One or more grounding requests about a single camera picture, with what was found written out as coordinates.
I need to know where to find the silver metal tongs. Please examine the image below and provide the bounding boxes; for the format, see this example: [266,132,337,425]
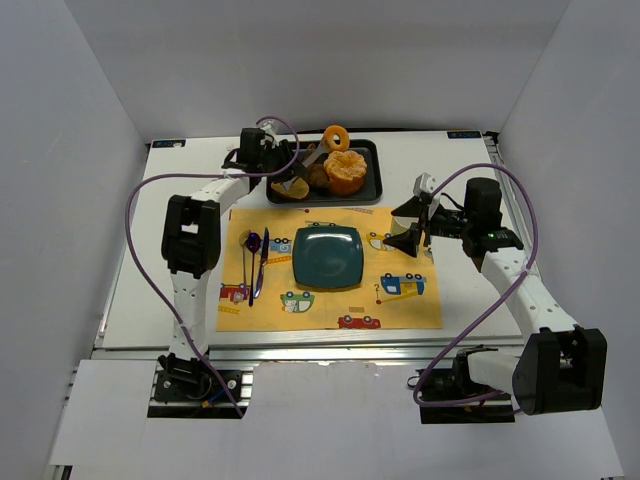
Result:
[281,141,330,192]

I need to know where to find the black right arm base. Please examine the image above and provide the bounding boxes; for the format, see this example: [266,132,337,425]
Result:
[419,345,516,425]

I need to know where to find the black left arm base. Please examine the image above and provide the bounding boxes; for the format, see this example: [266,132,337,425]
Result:
[147,354,248,420]

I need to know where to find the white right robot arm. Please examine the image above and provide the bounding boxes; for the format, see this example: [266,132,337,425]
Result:
[384,174,607,415]

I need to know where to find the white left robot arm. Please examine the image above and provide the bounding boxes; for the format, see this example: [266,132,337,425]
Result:
[161,119,294,361]

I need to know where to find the pale yellow cup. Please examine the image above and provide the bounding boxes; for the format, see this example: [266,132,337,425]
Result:
[389,216,413,236]

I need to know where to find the brown chocolate croissant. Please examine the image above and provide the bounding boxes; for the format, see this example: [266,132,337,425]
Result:
[306,163,331,196]

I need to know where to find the black baking tray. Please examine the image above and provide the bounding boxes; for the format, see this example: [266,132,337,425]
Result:
[265,139,383,207]

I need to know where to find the sugared orange brioche bun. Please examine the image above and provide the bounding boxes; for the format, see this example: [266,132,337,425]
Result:
[323,150,368,197]

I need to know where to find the purple iridescent knife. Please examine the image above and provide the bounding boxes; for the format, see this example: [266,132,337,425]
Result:
[253,228,270,299]

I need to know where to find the purple iridescent spoon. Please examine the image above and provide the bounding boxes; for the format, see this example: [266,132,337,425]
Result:
[245,231,261,307]

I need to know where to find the dark teal square plate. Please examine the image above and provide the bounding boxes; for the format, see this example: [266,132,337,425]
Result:
[292,226,364,290]

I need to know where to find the yellow vehicle print placemat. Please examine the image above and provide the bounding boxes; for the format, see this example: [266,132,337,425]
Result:
[216,207,443,332]

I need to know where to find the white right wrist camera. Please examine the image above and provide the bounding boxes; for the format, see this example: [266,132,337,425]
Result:
[413,173,437,198]

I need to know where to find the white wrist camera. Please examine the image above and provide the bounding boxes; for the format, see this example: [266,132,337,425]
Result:
[256,119,279,147]
[413,173,437,198]

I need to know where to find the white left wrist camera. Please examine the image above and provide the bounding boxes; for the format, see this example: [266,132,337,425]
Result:
[256,119,279,147]

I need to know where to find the glazed ring donut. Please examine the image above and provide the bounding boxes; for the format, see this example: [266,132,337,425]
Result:
[322,125,350,152]

